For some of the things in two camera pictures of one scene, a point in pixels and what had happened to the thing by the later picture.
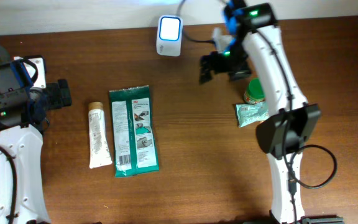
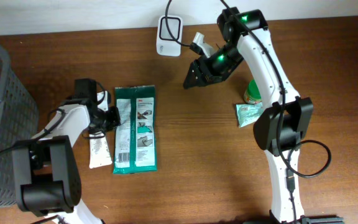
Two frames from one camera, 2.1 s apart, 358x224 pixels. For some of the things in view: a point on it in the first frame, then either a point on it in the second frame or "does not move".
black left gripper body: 56,96 -> 110,120
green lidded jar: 254,93 does not move
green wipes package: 135,144 does not move
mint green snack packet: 250,114 does not move
